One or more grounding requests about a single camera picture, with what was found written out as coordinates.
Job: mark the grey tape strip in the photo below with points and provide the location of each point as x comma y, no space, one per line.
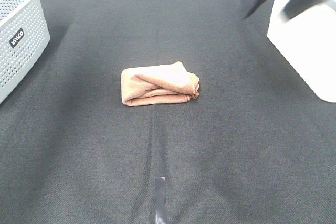
160,201

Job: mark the brown terry towel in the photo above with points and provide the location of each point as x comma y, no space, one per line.
162,84

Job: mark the white plastic storage bin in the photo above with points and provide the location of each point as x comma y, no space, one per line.
307,42

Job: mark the grey perforated laundry basket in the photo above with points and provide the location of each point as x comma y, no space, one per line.
24,37

